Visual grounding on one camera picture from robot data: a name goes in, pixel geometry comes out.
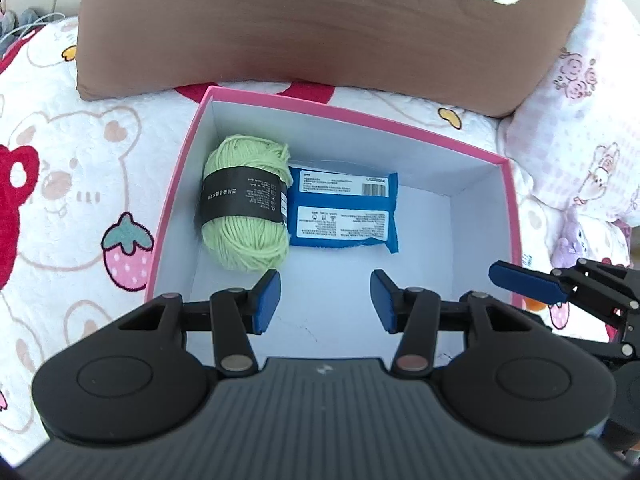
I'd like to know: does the purple plush toy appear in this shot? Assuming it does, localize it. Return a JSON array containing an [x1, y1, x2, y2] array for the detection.
[[549, 209, 634, 271]]

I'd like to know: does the blue wet wipes pack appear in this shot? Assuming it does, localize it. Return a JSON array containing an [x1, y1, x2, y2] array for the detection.
[[288, 167, 399, 254]]

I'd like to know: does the white cartoon bear blanket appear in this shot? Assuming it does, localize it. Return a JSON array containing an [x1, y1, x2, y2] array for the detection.
[[0, 14, 640, 466]]

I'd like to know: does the brown embroidered pillow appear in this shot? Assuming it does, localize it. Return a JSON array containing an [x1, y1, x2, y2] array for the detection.
[[76, 0, 586, 117]]

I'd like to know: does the orange makeup sponge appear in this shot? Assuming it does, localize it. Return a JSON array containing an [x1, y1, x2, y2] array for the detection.
[[524, 297, 547, 312]]

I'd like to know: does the pink cardboard box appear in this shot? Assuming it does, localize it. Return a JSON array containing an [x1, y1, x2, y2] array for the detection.
[[148, 87, 522, 361]]

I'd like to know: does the pink checkered cartoon pillow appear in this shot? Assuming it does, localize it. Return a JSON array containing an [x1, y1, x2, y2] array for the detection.
[[500, 0, 639, 226]]

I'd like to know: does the white charging cable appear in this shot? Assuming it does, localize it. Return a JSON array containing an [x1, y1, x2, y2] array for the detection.
[[0, 8, 68, 49]]

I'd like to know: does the green yarn ball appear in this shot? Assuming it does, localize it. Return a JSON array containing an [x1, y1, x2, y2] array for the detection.
[[198, 134, 293, 272]]

